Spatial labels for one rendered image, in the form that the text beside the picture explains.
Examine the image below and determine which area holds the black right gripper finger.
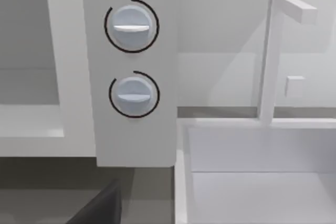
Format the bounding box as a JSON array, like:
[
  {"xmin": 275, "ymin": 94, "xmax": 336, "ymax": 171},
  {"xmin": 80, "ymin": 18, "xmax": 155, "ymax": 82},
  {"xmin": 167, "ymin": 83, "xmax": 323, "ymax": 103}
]
[{"xmin": 65, "ymin": 178, "xmax": 122, "ymax": 224}]

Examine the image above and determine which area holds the pale microwave oven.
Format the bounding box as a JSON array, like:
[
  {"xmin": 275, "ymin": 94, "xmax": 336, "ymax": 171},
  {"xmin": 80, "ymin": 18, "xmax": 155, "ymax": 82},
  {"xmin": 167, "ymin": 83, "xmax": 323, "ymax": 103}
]
[{"xmin": 0, "ymin": 0, "xmax": 182, "ymax": 168}]

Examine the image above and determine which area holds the pale grey microwave knob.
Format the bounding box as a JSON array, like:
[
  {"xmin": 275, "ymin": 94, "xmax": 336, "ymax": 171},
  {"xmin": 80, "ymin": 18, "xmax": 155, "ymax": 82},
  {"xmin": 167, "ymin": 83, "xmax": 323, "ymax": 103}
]
[
  {"xmin": 114, "ymin": 76, "xmax": 152, "ymax": 111},
  {"xmin": 109, "ymin": 5, "xmax": 153, "ymax": 47}
]

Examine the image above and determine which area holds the microwave oven door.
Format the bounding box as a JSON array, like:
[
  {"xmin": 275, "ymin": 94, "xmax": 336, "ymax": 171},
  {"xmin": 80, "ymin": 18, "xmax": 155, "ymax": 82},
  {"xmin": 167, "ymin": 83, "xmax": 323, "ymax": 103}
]
[{"xmin": 0, "ymin": 0, "xmax": 97, "ymax": 158}]

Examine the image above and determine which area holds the white sink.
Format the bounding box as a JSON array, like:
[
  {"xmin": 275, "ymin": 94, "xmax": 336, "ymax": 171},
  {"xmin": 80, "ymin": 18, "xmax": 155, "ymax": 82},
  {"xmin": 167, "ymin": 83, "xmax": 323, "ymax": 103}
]
[{"xmin": 173, "ymin": 118, "xmax": 336, "ymax": 224}]

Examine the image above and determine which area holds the tall white tap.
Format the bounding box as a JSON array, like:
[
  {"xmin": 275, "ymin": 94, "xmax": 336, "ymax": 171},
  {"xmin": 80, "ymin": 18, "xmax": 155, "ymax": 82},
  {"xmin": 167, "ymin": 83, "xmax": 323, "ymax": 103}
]
[{"xmin": 258, "ymin": 0, "xmax": 318, "ymax": 125}]

